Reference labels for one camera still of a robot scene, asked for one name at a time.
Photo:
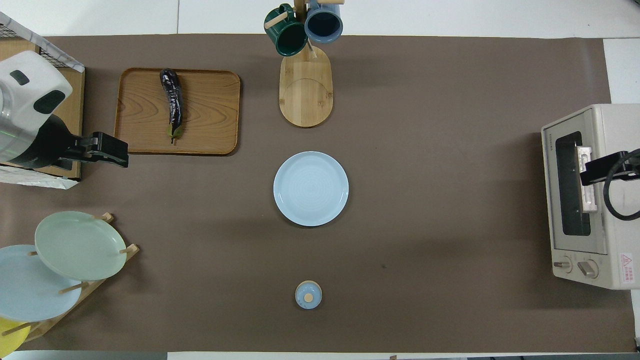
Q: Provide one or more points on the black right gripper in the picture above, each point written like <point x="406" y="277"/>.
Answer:
<point x="595" y="170"/>

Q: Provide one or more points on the brown table mat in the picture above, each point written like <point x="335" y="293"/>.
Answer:
<point x="425" y="150"/>

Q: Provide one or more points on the pale green plate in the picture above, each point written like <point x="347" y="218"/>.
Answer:
<point x="80" y="245"/>

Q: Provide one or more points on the dark purple eggplant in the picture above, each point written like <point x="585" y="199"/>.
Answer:
<point x="173" y="100"/>

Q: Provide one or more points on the yellow plate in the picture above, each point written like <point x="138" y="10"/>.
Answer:
<point x="10" y="342"/>

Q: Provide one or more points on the beige toaster oven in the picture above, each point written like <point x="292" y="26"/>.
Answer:
<point x="620" y="130"/>

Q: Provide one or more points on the wooden serving tray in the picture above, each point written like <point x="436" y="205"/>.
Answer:
<point x="210" y="115"/>

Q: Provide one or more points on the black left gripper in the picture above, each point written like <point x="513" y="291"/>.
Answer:
<point x="110" y="150"/>

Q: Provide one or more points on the wooden step shelf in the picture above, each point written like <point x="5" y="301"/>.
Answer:
<point x="70" y="110"/>

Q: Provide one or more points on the blue mug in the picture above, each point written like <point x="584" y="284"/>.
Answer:
<point x="324" y="25"/>

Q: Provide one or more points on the dark green mug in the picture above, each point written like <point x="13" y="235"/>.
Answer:
<point x="292" y="40"/>

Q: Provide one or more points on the wooden mug tree stand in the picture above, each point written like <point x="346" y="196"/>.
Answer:
<point x="306" y="95"/>

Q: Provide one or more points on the light blue racked plate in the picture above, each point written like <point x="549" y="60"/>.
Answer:
<point x="30" y="295"/>

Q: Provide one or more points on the small blue lid wooden knob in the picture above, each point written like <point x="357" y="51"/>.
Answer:
<point x="308" y="295"/>

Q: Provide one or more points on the wooden plate rack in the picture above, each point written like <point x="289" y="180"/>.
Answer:
<point x="50" y="325"/>

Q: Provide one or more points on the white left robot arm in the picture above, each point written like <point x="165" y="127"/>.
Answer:
<point x="30" y="100"/>

